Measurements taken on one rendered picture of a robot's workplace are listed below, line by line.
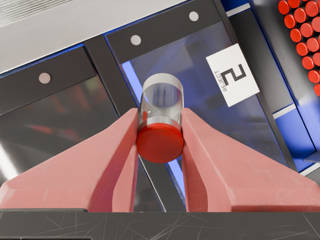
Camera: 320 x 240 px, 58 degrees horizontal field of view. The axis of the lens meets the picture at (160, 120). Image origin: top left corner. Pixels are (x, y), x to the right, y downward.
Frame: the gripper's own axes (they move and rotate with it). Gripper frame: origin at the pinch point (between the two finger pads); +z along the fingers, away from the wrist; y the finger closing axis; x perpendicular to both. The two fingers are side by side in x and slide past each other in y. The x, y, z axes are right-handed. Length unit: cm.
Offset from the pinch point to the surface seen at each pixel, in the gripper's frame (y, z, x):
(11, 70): 20.2, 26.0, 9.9
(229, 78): -10.9, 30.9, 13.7
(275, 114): -22.3, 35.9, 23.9
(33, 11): 218, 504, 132
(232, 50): -11.5, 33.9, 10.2
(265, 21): -20, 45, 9
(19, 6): 231, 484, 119
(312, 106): -28.0, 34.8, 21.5
